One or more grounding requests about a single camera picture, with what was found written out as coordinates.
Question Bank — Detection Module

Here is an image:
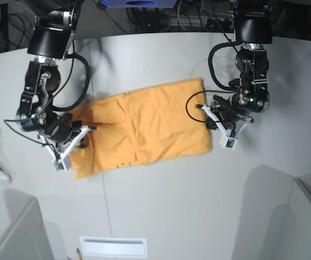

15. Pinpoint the blue purple device box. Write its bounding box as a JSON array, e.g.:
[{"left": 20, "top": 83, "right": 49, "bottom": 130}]
[{"left": 101, "top": 0, "right": 177, "bottom": 8}]

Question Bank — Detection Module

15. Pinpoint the pencil at table edge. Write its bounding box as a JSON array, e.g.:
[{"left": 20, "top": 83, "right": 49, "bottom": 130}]
[{"left": 76, "top": 248, "right": 83, "bottom": 260}]

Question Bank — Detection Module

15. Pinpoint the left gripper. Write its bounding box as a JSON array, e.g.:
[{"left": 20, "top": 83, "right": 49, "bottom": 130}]
[{"left": 206, "top": 95, "right": 249, "bottom": 133}]

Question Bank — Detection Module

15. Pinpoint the white rectangular table grommet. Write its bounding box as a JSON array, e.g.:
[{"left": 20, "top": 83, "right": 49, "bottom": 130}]
[{"left": 80, "top": 236, "right": 148, "bottom": 258}]

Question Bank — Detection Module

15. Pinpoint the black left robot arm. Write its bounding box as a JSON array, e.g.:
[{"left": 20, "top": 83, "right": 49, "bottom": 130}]
[{"left": 206, "top": 1, "right": 273, "bottom": 132}]

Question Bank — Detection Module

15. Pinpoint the yellow orange T-shirt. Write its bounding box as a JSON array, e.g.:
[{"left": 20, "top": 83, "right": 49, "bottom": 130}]
[{"left": 70, "top": 79, "right": 212, "bottom": 179}]

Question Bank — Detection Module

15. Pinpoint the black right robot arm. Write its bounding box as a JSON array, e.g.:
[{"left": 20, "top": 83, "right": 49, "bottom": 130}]
[{"left": 15, "top": 1, "right": 90, "bottom": 150}]

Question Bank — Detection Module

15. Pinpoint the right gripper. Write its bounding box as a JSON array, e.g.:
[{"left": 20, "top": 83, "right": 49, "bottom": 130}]
[{"left": 39, "top": 113, "right": 89, "bottom": 149}]

